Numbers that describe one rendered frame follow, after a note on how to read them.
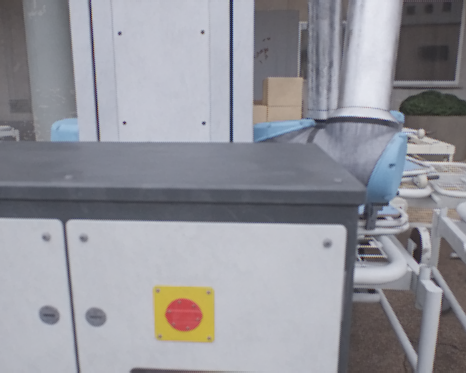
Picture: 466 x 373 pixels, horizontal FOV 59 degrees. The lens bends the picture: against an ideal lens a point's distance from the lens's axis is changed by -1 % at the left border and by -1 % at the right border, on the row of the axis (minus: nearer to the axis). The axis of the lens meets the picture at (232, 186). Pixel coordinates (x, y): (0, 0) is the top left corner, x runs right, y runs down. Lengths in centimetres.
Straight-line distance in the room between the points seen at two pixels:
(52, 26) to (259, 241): 552
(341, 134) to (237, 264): 53
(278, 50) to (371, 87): 637
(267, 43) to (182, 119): 647
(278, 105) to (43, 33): 300
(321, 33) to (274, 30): 620
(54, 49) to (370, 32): 511
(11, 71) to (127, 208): 829
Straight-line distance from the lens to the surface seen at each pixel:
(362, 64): 91
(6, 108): 875
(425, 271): 120
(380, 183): 85
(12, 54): 864
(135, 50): 83
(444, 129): 634
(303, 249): 39
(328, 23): 108
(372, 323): 188
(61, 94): 577
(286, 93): 487
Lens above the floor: 92
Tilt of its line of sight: 13 degrees down
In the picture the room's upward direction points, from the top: straight up
